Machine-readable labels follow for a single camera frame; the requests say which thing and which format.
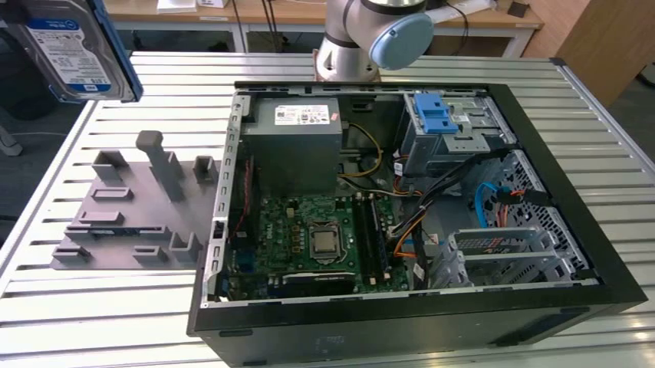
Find orange red yellow power wire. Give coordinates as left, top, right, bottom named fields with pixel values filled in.
left=490, top=186, right=553, bottom=231

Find hard disk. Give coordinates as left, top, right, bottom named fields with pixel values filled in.
left=0, top=0, right=146, bottom=104

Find metal disk bay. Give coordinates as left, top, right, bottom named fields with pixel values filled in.
left=442, top=225, right=590, bottom=288

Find grey power supply unit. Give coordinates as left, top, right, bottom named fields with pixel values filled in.
left=241, top=97, right=345, bottom=196

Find CPU socket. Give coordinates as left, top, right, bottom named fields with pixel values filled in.
left=306, top=220, right=350, bottom=266

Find silver CPU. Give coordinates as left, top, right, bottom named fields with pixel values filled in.
left=310, top=231, right=341, bottom=257

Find black RAM slots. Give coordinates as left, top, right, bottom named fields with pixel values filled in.
left=353, top=193, right=378, bottom=284

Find green motherboard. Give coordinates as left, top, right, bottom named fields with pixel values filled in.
left=225, top=193, right=411, bottom=300

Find metal optical drive cage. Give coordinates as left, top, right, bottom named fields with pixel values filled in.
left=398, top=91, right=517, bottom=177

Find black graphics card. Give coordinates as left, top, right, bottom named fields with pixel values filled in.
left=281, top=271, right=358, bottom=298

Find blue plastic drive latch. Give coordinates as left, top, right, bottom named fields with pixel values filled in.
left=415, top=93, right=458, bottom=135

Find black open PC case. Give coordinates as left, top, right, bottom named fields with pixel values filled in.
left=185, top=80, right=649, bottom=367

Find grey parts rack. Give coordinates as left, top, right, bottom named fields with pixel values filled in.
left=50, top=130, right=225, bottom=271

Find wooden desk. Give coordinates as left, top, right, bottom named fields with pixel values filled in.
left=105, top=0, right=545, bottom=58

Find white cardboard box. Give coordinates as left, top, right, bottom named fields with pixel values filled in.
left=157, top=0, right=199, bottom=15

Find grey metal stand foot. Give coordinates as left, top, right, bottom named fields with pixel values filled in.
left=0, top=122, right=25, bottom=157

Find black mesh office chair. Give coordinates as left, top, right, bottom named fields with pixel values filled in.
left=0, top=26, right=58, bottom=120

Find yellow wires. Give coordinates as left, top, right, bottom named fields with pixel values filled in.
left=338, top=121, right=385, bottom=178

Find black cable bundle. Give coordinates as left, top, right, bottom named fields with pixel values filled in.
left=394, top=151, right=513, bottom=292

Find orange wire bundle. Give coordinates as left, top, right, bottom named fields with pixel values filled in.
left=391, top=220, right=429, bottom=261

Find blue data wire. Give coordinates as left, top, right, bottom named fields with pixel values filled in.
left=474, top=182, right=506, bottom=238

